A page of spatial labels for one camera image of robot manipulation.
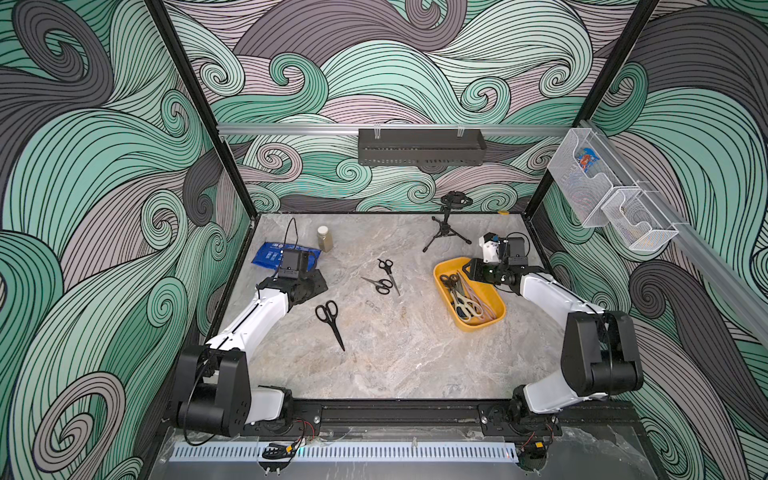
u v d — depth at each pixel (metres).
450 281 0.98
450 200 0.92
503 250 0.73
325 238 1.04
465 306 0.90
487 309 0.92
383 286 0.98
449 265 0.97
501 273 0.68
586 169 0.85
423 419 0.74
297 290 0.64
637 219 0.75
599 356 0.44
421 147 0.96
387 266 1.04
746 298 0.51
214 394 0.41
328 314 0.92
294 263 0.68
